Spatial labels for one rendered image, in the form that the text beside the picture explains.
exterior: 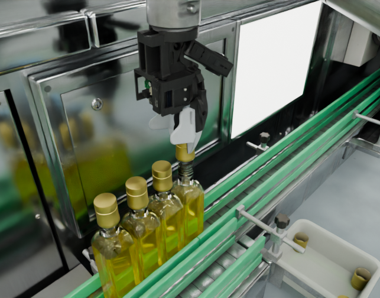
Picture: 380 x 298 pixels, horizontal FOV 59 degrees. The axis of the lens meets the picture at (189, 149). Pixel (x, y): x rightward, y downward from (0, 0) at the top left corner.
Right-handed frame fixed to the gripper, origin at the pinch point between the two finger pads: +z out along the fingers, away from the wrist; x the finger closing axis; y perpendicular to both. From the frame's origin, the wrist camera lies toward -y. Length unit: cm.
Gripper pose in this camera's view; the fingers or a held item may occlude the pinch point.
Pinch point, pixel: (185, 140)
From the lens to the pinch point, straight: 60.2
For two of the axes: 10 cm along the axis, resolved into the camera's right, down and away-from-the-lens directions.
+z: -0.1, 8.3, 5.6
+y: -7.7, 3.5, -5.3
